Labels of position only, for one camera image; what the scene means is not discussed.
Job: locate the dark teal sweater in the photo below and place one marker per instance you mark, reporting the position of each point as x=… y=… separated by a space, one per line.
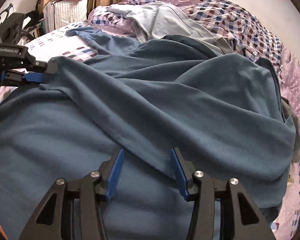
x=152 y=129

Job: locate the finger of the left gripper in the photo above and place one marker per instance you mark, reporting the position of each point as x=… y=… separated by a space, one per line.
x=19 y=78
x=43 y=67

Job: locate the light blue garment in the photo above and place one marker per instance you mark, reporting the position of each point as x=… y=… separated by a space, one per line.
x=132 y=11

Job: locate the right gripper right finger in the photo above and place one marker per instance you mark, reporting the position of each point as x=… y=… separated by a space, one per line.
x=221 y=209

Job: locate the olive green garment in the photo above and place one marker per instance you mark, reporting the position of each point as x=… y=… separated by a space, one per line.
x=288 y=113

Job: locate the plaid folded quilt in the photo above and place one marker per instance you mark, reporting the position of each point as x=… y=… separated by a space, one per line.
x=243 y=31

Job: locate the bicycle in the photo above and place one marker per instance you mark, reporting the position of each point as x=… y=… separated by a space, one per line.
x=15 y=25

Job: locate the clear plastic storage bag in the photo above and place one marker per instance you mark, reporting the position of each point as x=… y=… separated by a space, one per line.
x=58 y=14

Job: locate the grey trousers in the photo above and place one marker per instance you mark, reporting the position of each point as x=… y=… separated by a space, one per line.
x=157 y=21

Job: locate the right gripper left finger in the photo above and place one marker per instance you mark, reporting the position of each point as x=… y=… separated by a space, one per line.
x=54 y=216

